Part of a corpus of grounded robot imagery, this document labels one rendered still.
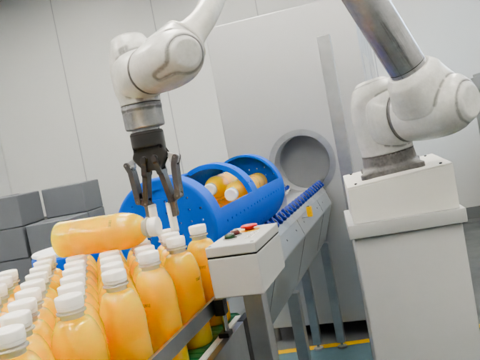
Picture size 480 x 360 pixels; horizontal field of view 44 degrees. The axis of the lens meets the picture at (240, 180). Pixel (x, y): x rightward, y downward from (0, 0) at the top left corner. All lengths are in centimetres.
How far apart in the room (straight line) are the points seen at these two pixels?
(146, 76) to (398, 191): 82
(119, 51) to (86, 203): 416
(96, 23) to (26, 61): 94
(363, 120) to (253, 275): 78
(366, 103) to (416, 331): 66
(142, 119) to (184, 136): 548
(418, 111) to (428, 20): 519
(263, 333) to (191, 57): 56
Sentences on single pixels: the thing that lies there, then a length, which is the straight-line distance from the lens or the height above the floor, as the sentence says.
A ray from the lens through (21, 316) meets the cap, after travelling 82.
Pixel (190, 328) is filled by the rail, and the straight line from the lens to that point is 112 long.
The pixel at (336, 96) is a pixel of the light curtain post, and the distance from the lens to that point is 283.
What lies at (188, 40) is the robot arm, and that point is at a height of 149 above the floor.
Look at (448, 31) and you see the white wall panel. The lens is 680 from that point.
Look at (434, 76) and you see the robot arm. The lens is 160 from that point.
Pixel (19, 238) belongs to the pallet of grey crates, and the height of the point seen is 83.
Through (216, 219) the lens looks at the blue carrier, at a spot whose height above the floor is 110.
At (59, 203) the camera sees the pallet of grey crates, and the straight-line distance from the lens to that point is 550.
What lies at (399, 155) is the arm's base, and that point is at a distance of 177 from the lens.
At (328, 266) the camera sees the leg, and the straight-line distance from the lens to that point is 350.
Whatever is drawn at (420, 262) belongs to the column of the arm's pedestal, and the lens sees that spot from 174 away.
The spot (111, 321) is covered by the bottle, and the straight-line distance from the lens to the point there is 96.
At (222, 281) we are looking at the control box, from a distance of 114.
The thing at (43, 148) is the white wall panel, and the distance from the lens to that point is 735.
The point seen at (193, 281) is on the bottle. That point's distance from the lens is 119.
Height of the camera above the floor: 128
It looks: 4 degrees down
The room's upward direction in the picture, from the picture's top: 11 degrees counter-clockwise
